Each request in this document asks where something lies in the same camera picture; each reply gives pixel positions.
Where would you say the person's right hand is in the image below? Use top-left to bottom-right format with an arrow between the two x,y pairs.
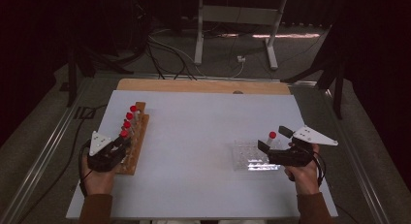
284,143 -> 324,196

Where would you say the metal floor rail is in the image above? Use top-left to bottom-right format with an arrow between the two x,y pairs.
323,87 -> 392,224
0,77 -> 95,224

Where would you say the black stand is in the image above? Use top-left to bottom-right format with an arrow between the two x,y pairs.
280,23 -> 345,120
66,46 -> 135,108

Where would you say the hand-held gripper cable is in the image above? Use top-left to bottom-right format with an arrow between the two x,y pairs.
78,140 -> 93,198
311,150 -> 328,188

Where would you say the right hand-held gripper cable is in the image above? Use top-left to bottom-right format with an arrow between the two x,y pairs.
311,150 -> 328,188

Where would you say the white metal stand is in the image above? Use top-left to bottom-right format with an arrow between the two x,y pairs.
193,0 -> 289,71

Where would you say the left hand-held gripper cable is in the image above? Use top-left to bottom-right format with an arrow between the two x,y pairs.
78,140 -> 93,198

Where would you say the wooden test tube rack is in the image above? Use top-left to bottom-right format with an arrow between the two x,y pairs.
114,101 -> 150,176

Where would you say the white table mat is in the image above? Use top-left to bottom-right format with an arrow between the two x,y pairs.
66,89 -> 339,220

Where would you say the clear plastic test tube rack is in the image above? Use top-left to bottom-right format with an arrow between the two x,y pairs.
231,139 -> 282,172

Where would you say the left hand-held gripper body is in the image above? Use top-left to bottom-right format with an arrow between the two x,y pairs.
86,130 -> 129,174

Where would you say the black floor cable bundle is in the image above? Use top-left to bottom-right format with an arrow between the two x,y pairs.
146,39 -> 198,81

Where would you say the long black floor cable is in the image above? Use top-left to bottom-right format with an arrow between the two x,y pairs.
17,103 -> 109,224

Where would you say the person's left hand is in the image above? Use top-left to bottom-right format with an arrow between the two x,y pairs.
79,155 -> 117,197

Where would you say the wooden table board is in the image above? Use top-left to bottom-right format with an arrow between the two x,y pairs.
115,78 -> 292,96

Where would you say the white cable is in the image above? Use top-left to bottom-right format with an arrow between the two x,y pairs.
229,60 -> 246,80

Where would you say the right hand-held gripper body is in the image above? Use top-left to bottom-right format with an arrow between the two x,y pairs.
267,125 -> 339,169

